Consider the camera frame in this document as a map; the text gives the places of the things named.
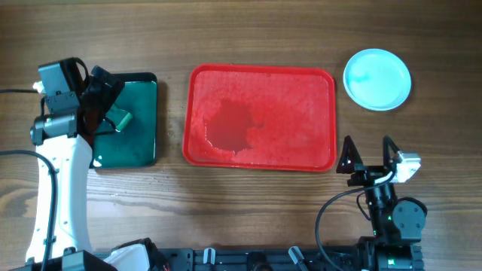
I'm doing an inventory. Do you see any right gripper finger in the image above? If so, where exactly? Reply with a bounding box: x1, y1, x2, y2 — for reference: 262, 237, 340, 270
336, 135, 364, 174
383, 135, 400, 166

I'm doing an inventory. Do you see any green scrubbing sponge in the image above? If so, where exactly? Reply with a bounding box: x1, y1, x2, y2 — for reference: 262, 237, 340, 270
105, 104, 133, 132

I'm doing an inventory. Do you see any light blue plate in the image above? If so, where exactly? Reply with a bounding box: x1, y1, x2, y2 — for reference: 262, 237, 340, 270
343, 48, 412, 111

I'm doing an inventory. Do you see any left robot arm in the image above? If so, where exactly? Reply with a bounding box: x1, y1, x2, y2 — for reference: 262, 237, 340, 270
25, 58, 167, 270

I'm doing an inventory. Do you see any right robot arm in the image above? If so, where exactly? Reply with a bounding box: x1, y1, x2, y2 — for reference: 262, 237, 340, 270
336, 136, 428, 271

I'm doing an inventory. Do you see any black tray with water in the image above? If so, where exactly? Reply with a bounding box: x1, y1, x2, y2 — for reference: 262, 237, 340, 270
90, 72, 158, 169

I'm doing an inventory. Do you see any red plastic tray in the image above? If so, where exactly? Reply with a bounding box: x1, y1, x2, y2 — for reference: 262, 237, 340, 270
182, 64, 337, 172

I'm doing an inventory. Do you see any right black cable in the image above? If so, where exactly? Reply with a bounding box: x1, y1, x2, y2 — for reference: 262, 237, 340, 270
314, 171, 396, 271

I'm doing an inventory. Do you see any black cable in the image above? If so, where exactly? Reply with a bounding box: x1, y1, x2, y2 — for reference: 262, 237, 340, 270
0, 56, 91, 271
314, 171, 396, 271

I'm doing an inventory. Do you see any left black cable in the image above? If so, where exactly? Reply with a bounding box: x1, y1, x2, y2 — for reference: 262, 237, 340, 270
0, 56, 91, 271

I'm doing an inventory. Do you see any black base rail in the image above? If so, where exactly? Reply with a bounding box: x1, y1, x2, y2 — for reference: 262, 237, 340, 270
93, 246, 425, 271

